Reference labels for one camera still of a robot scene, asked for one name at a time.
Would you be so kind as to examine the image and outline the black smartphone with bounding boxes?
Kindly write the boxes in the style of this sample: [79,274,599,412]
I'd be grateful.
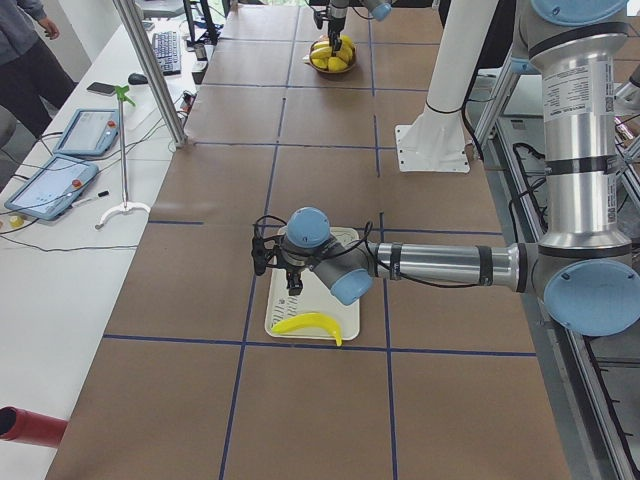
[87,82,115,96]

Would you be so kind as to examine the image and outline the woven brown fruit basket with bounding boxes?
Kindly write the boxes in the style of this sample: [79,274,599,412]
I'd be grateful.
[304,36,357,75]

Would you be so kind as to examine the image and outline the white stand with green clip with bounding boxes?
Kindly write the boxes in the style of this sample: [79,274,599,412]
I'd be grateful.
[95,85,151,230]

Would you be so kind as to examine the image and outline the small yellow object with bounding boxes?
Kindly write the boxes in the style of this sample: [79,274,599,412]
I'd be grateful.
[9,216,24,229]

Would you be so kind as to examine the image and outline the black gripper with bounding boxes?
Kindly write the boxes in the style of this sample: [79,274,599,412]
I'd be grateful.
[277,239,320,295]
[313,0,348,54]

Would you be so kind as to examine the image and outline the black white marker pen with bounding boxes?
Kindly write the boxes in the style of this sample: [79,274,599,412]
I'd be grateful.
[71,190,110,208]

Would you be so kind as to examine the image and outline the yellow banana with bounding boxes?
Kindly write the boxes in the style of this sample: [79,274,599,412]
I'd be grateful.
[336,35,355,64]
[309,40,333,60]
[271,312,343,347]

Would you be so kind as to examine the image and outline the red cylinder tube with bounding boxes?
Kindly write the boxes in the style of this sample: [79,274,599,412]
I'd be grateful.
[1,406,68,448]

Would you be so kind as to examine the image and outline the standing person dark clothes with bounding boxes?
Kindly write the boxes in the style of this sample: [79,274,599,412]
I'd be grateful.
[1,1,76,138]

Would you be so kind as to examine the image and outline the black computer mouse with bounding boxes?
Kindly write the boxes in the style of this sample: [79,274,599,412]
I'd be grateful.
[128,73,148,85]

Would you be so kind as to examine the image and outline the black computer keyboard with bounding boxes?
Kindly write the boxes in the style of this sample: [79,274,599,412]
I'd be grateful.
[151,31,182,75]

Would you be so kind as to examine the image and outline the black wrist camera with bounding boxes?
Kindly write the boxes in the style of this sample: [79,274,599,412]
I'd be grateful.
[251,235,270,276]

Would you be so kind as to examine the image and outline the white bear print tray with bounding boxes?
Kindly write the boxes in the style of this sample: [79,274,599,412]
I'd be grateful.
[264,224,362,342]

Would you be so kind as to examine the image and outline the blue teach pendant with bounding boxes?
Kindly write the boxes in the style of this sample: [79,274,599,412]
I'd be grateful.
[4,154,99,221]
[53,109,120,157]

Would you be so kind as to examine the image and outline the aluminium frame post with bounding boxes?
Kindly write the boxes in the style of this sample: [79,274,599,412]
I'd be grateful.
[113,0,187,149]

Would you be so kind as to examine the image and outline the near blue teach pendant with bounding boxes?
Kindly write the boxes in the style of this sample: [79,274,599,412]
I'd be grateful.
[4,154,99,221]

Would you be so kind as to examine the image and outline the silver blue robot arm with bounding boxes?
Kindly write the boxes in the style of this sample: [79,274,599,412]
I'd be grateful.
[274,1,639,337]
[313,0,392,54]

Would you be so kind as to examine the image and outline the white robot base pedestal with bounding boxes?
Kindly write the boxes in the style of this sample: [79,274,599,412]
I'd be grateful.
[395,0,498,173]

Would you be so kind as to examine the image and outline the aluminium frame rack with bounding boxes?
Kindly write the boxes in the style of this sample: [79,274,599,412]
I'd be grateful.
[475,61,639,479]

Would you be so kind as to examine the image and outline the far blue teach pendant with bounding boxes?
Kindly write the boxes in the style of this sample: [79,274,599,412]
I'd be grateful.
[53,109,120,157]

